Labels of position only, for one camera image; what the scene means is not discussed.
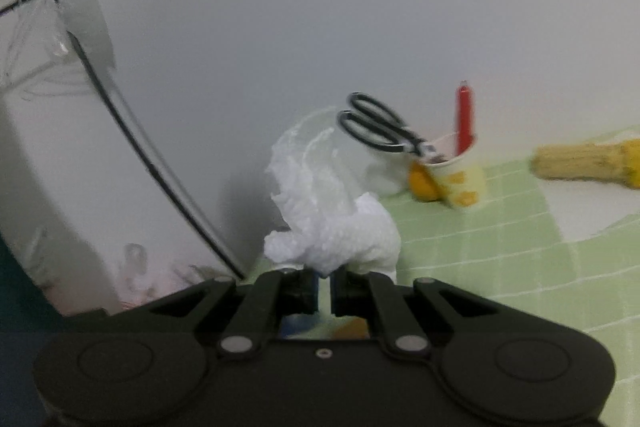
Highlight half-eaten corn cob on stick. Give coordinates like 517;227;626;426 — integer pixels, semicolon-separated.
531;139;640;190

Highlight black cable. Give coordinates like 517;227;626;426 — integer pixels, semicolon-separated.
0;0;246;280

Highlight orange fruit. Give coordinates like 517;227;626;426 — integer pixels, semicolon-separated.
407;162;446;202

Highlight grey tape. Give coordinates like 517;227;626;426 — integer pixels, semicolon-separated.
50;0;118;72

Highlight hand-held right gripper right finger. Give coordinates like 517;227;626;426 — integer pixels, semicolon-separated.
331;269;546;358

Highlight paper cup with yellow flowers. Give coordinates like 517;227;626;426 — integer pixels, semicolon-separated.
425;132;488;210

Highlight flat white napkin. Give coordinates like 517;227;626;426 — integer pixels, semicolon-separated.
542;129;640;242

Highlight green checked tablecloth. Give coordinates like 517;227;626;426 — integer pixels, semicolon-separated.
245;127;640;427

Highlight white paper towel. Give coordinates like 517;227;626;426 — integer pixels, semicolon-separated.
263;107;402;285

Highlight red pen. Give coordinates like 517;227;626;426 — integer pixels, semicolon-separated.
455;80;475;156

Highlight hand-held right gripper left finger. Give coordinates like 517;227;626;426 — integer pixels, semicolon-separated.
107;269;321;358

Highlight black white scissors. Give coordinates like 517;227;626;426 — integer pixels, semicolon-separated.
337;92;448;162

